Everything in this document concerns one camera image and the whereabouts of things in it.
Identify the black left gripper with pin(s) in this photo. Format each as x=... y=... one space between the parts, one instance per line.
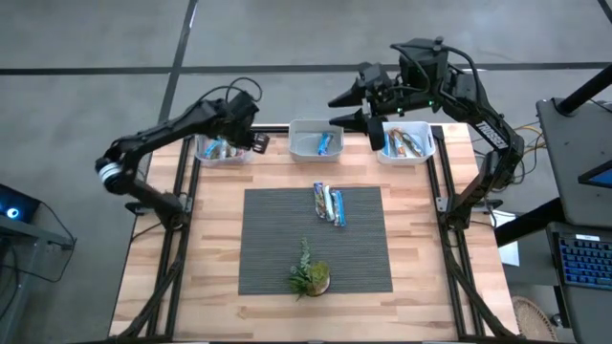
x=253 y=141

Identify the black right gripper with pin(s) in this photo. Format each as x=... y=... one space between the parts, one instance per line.
x=380 y=91

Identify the blue green granola bar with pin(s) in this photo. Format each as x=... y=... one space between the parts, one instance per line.
x=212 y=148

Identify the blue yellow granola bar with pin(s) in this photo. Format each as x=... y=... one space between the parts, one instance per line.
x=386 y=144

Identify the blue brown granola bar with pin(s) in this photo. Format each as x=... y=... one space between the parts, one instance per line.
x=400 y=143

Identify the red green granola bar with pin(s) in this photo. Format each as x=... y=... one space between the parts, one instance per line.
x=411 y=144

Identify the silver granola bar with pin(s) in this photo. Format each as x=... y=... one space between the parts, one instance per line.
x=329 y=204

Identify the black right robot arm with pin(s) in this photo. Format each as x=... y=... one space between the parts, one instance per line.
x=487 y=129

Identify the clear plastic bin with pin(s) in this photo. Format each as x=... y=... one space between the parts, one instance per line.
x=210 y=160

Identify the pale grey plastic bin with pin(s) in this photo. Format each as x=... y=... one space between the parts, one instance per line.
x=306 y=143

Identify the white plastic bin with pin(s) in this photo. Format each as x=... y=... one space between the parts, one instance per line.
x=406 y=160

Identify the grey woven placemat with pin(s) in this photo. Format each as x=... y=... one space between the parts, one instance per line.
x=277 y=248

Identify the artificial succulent plant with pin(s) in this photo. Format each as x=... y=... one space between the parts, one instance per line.
x=303 y=270

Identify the white paper sheet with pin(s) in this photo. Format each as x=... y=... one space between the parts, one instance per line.
x=509 y=253

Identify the black side desk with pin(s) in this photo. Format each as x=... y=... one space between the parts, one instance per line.
x=564 y=157

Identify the grey side cart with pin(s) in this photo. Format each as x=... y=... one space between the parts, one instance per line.
x=48 y=241

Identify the black computer with blue light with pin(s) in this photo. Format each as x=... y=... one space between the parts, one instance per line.
x=19 y=203

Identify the computer monitor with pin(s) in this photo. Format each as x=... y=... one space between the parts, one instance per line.
x=600 y=178

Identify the wicker basket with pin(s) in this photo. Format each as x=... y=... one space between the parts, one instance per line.
x=533 y=320

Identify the backlit black keyboard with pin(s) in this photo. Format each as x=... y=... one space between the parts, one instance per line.
x=585 y=263

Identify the black aluminium table frame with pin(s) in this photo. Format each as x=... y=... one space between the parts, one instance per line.
x=195 y=177

